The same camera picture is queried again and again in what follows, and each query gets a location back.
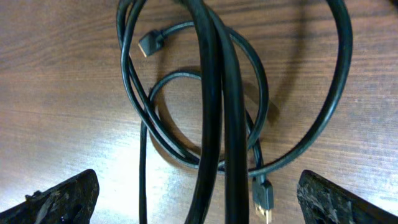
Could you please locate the thin black USB cable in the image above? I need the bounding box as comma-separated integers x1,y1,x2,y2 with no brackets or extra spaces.
137,21,275,224

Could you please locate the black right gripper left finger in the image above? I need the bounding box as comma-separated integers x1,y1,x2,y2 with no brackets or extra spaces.
1,169,100,223

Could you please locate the thick black USB cable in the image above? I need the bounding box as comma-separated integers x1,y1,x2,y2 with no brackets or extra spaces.
116,0,354,224

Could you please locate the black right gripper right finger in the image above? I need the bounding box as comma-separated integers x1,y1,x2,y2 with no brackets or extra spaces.
297,170,397,224

